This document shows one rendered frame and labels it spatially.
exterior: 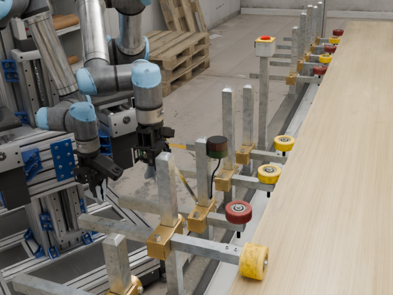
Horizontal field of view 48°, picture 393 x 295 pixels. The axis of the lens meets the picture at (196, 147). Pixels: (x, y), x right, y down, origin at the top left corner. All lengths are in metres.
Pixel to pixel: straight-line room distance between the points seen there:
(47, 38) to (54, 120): 0.27
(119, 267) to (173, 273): 0.34
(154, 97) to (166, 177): 0.22
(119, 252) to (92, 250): 1.44
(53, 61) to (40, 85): 0.42
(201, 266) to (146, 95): 0.59
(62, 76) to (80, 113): 0.19
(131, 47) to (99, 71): 0.58
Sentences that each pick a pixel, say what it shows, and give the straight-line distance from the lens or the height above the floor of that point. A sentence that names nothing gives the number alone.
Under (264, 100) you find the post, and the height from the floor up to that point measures 0.95.
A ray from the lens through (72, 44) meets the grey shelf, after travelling 4.67.
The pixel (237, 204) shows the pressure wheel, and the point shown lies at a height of 0.91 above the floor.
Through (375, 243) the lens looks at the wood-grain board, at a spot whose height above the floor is 0.90.
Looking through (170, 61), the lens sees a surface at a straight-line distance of 4.76.
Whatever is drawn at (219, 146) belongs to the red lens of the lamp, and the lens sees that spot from 1.27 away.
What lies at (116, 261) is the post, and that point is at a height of 1.06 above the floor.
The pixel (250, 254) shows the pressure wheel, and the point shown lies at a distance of 1.06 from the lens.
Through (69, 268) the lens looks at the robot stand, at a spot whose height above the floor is 0.21.
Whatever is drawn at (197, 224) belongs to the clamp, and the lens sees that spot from 1.36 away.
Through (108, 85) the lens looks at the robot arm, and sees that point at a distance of 1.25.
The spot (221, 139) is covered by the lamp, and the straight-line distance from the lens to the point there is 1.29.
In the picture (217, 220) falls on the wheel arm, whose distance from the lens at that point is 1.37.
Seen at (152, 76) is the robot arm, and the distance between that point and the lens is 1.15.
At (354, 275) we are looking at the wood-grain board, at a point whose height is 0.90.
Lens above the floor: 1.66
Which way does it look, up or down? 27 degrees down
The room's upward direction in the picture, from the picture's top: 3 degrees counter-clockwise
